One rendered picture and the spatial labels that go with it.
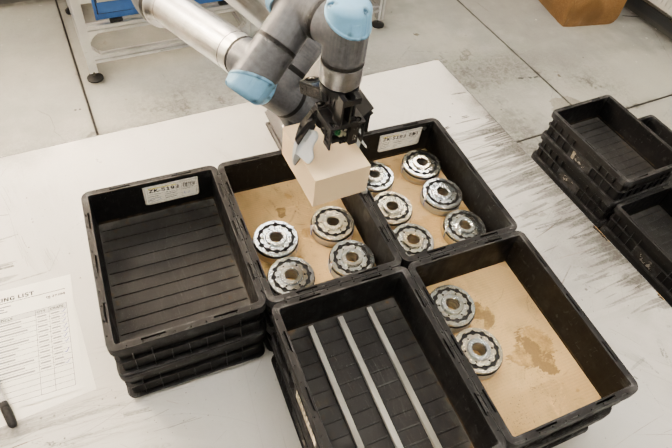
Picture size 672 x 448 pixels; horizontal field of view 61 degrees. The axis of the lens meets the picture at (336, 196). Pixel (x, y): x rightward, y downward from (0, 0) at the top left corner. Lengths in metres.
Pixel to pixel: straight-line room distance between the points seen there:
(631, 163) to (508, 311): 1.21
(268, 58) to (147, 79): 2.23
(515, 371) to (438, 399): 0.18
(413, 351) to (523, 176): 0.79
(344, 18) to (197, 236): 0.67
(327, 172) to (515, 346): 0.55
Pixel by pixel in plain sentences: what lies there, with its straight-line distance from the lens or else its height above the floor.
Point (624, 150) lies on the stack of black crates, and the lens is 2.46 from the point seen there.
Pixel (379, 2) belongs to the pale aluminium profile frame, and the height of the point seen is 0.16.
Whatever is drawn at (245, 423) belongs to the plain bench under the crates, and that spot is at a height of 0.70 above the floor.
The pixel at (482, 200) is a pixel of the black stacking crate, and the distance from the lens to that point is 1.44.
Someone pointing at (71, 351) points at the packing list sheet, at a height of 0.70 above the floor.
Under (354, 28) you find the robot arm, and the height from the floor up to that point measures 1.43.
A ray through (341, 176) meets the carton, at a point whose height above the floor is 1.11.
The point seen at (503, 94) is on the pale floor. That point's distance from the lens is 3.35.
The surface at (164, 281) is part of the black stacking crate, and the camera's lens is 1.30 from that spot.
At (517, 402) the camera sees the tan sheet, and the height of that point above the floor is 0.83.
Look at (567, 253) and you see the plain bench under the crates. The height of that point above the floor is 0.70.
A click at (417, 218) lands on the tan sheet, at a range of 1.43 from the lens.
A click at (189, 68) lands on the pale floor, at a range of 3.22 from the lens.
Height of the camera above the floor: 1.91
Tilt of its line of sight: 48 degrees down
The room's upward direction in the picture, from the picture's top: 8 degrees clockwise
